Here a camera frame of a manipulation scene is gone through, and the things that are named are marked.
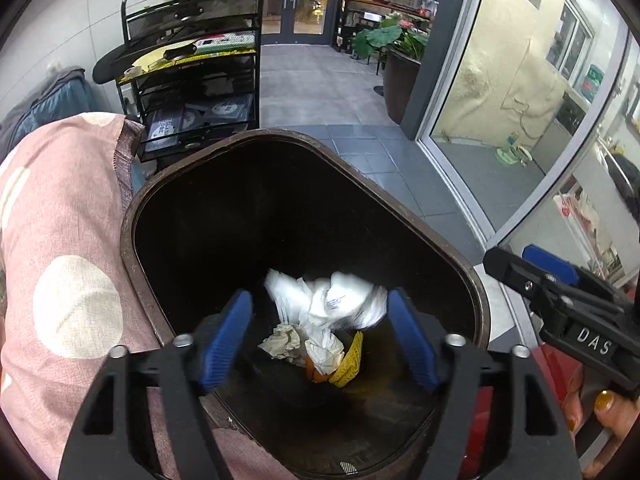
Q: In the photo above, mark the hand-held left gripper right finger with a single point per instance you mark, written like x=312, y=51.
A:
x=412, y=340

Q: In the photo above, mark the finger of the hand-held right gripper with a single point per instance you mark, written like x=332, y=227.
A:
x=520, y=277
x=550, y=262

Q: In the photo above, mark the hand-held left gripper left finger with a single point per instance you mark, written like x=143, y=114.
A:
x=227, y=340

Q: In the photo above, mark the printed paper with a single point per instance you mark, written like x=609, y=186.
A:
x=282, y=342

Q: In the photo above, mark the yellow foam fruit net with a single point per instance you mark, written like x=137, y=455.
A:
x=350, y=362

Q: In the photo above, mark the translucent white plastic bag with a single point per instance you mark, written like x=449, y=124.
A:
x=285, y=292

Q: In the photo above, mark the orange fruit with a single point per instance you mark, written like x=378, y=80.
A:
x=317, y=370

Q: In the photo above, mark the black trash bin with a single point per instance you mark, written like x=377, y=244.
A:
x=250, y=210

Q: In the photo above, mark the person's right hand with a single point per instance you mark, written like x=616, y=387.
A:
x=617, y=415

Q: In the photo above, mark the red cloth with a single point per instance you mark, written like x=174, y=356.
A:
x=552, y=365

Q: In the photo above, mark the pink polka-dot bedsheet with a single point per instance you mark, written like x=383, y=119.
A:
x=65, y=210

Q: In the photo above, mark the dark printed box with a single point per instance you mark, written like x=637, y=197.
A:
x=162, y=124
x=225, y=108

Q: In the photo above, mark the dark brown plant pot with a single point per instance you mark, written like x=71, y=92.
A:
x=400, y=85

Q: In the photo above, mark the green potted plant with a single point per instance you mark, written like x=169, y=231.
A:
x=390, y=35

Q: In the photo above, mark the tape roll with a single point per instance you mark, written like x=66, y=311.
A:
x=131, y=70

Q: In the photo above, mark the blue massage bed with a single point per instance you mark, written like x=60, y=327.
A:
x=55, y=105

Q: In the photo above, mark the black remote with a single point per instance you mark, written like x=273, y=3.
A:
x=180, y=52

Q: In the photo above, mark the black round stool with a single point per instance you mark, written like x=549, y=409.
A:
x=125, y=60

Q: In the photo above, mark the white power strip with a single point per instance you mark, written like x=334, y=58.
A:
x=220, y=40

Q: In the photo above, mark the black metal trolley cart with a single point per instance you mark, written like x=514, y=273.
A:
x=200, y=20

